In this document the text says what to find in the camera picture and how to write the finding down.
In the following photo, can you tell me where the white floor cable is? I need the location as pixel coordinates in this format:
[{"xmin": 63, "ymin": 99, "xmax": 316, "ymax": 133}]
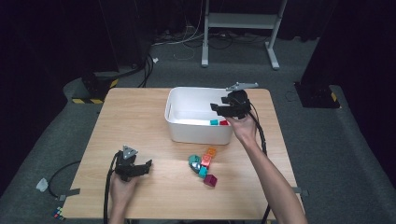
[{"xmin": 151, "ymin": 24, "xmax": 206, "ymax": 62}]

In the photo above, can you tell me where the bundle of black cables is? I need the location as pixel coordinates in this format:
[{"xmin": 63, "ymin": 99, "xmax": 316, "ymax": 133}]
[{"xmin": 136, "ymin": 53, "xmax": 155, "ymax": 89}]

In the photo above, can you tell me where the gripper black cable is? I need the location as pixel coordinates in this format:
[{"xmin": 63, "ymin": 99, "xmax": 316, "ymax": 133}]
[
  {"xmin": 248, "ymin": 106, "xmax": 273, "ymax": 224},
  {"xmin": 103, "ymin": 151, "xmax": 120, "ymax": 224}
]

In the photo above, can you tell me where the grey tape strip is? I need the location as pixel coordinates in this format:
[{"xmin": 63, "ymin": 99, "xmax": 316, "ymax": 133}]
[
  {"xmin": 288, "ymin": 186, "xmax": 310, "ymax": 198},
  {"xmin": 58, "ymin": 188, "xmax": 81, "ymax": 202}
]

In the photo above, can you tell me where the black base with yellow stripes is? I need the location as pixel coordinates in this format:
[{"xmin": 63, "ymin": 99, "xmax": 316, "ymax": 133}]
[{"xmin": 72, "ymin": 72, "xmax": 120, "ymax": 105}]

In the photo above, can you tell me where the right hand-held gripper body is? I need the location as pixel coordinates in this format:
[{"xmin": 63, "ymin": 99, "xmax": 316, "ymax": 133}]
[{"xmin": 221, "ymin": 81, "xmax": 260, "ymax": 119}]

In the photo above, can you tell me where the white plastic bin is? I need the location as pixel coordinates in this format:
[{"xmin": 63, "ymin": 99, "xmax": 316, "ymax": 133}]
[{"xmin": 163, "ymin": 86, "xmax": 239, "ymax": 146}]

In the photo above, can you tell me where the magenta toy block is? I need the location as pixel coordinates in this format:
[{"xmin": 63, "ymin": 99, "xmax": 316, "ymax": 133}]
[{"xmin": 204, "ymin": 174, "xmax": 219, "ymax": 188}]

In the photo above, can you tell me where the black square stand base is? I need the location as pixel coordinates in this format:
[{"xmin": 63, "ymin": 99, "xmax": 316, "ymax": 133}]
[{"xmin": 293, "ymin": 81, "xmax": 341, "ymax": 109}]

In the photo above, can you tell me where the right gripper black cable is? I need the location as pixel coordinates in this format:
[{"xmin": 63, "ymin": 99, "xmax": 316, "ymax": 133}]
[{"xmin": 248, "ymin": 106, "xmax": 273, "ymax": 224}]

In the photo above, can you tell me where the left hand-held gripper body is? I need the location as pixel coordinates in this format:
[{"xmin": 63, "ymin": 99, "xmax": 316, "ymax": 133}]
[{"xmin": 114, "ymin": 145, "xmax": 139, "ymax": 182}]

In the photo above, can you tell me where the person's left hand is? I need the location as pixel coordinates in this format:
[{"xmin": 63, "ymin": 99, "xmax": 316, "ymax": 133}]
[{"xmin": 109, "ymin": 172, "xmax": 140, "ymax": 206}]

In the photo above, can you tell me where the person's right hand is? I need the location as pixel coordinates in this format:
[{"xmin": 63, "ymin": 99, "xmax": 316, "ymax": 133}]
[{"xmin": 225, "ymin": 112, "xmax": 259, "ymax": 147}]

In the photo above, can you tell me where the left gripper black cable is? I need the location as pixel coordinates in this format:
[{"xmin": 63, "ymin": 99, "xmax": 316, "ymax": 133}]
[{"xmin": 103, "ymin": 151, "xmax": 120, "ymax": 224}]

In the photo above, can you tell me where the crumpled white plastic piece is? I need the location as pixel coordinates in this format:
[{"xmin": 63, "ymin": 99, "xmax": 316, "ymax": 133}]
[{"xmin": 35, "ymin": 177, "xmax": 50, "ymax": 192}]

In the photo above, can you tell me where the white metal stand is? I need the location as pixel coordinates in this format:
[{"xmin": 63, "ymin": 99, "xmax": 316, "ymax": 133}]
[{"xmin": 201, "ymin": 0, "xmax": 288, "ymax": 71}]

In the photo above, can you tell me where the black floor cable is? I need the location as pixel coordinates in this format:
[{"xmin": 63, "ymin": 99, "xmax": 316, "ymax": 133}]
[{"xmin": 47, "ymin": 160, "xmax": 82, "ymax": 199}]

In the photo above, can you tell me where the colourful puzzle cube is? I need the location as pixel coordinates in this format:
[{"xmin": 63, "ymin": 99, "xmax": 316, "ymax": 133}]
[{"xmin": 51, "ymin": 206, "xmax": 66, "ymax": 222}]

